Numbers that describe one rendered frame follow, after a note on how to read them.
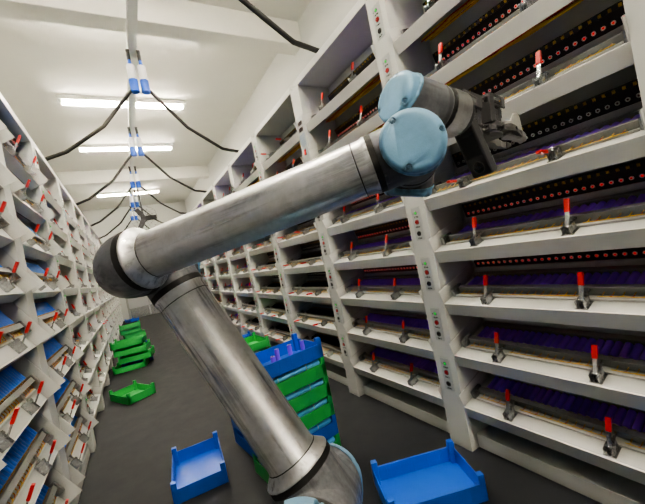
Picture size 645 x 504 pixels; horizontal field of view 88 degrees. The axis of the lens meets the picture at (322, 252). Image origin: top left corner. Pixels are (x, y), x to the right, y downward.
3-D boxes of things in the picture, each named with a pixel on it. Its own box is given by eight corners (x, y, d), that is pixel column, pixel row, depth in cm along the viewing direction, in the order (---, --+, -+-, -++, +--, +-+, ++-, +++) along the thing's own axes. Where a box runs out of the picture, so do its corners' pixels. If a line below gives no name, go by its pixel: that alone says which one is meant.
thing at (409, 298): (428, 312, 130) (414, 281, 128) (343, 305, 183) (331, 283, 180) (457, 285, 140) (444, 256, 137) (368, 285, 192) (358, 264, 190)
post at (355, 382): (359, 396, 182) (296, 78, 181) (349, 392, 191) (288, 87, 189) (386, 383, 192) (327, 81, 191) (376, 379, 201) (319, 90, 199)
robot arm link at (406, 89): (372, 131, 64) (375, 77, 63) (419, 143, 70) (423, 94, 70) (406, 117, 56) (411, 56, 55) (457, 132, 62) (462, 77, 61)
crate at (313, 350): (257, 385, 119) (253, 363, 119) (235, 374, 135) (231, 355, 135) (323, 356, 137) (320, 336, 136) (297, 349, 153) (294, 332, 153)
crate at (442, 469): (393, 530, 96) (387, 503, 96) (374, 482, 116) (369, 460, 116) (489, 500, 100) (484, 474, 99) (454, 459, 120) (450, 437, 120)
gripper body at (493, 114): (507, 98, 71) (470, 82, 65) (510, 137, 70) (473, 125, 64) (475, 114, 78) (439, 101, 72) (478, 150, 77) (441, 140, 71)
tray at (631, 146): (653, 154, 69) (640, 110, 67) (428, 211, 122) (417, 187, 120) (678, 125, 79) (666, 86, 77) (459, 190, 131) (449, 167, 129)
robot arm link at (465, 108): (460, 123, 61) (421, 142, 70) (477, 128, 64) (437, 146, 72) (457, 76, 62) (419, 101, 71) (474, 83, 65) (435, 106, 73)
